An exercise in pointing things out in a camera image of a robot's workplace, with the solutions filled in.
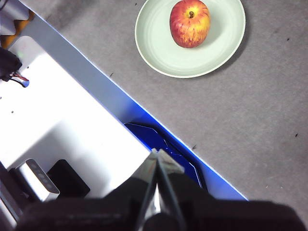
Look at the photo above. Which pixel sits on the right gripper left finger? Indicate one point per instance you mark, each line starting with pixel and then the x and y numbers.
pixel 101 214

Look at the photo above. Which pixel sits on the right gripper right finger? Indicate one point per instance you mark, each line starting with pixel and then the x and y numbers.
pixel 228 216

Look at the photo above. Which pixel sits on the green plate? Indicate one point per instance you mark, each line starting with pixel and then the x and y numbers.
pixel 192 62

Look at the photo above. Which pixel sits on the red yellow apple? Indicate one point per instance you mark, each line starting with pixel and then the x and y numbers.
pixel 190 26

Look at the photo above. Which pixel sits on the black rectangular block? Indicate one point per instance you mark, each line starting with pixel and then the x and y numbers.
pixel 68 178

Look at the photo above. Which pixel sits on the white base platform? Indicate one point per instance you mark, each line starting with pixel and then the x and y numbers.
pixel 60 108

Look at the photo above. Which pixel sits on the grey orange foam piece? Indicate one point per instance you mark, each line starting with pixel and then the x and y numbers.
pixel 13 21

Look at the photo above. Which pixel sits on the silver camera box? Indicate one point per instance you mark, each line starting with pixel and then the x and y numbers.
pixel 41 180

